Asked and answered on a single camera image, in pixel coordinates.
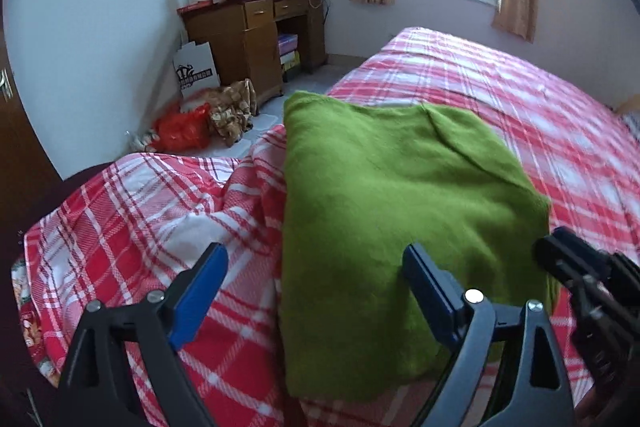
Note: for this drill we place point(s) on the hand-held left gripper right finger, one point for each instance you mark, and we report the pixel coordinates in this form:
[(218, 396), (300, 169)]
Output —
[(432, 292)]

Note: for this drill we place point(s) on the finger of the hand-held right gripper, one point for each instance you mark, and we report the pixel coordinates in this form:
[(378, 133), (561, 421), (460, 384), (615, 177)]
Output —
[(567, 236), (555, 257)]

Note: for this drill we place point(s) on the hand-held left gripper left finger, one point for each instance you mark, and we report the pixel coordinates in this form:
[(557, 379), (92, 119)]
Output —
[(197, 297)]

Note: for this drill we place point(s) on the green striped knit sweater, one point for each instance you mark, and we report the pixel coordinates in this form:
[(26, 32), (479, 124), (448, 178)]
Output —
[(380, 217)]

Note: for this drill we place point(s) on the red plaid blanket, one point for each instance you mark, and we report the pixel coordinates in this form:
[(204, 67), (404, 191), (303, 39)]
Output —
[(150, 217)]

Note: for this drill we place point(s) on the floral bed sheet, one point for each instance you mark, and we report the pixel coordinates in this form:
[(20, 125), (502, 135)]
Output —
[(32, 322)]

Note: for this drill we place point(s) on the red plastic bag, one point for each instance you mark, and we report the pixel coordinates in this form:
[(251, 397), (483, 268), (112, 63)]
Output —
[(182, 129)]

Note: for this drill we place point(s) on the brown patterned cloth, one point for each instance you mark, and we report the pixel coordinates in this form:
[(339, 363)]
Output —
[(232, 112)]

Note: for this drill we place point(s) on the white paper bag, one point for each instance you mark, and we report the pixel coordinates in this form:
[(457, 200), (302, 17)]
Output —
[(197, 67)]

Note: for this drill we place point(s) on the wooden door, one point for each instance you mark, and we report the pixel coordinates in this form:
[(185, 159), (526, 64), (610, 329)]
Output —
[(20, 132)]

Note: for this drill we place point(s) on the yellow and dark box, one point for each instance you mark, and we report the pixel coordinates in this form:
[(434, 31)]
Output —
[(291, 62)]

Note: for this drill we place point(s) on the wooden desk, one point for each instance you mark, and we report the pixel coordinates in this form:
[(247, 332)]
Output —
[(250, 42)]

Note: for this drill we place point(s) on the purple box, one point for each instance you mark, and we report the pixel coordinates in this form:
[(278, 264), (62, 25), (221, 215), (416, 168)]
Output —
[(288, 43)]

